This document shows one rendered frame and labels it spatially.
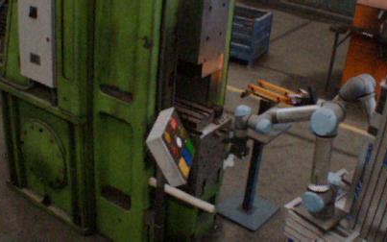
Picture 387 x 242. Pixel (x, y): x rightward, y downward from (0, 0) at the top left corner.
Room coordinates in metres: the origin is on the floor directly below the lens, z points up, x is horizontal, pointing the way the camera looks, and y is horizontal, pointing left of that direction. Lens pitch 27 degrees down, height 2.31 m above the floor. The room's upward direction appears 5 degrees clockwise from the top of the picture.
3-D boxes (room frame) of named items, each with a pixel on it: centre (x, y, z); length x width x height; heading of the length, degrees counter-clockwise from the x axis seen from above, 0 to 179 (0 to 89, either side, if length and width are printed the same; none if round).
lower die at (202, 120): (2.79, 0.08, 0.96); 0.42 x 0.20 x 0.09; 58
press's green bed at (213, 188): (2.84, 0.06, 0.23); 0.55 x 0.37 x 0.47; 58
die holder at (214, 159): (2.84, 0.06, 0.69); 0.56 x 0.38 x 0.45; 58
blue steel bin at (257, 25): (6.89, -0.41, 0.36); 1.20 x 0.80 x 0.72; 65
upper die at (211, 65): (2.79, 0.08, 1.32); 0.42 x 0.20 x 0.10; 58
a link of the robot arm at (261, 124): (2.16, -0.36, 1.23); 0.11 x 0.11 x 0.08; 52
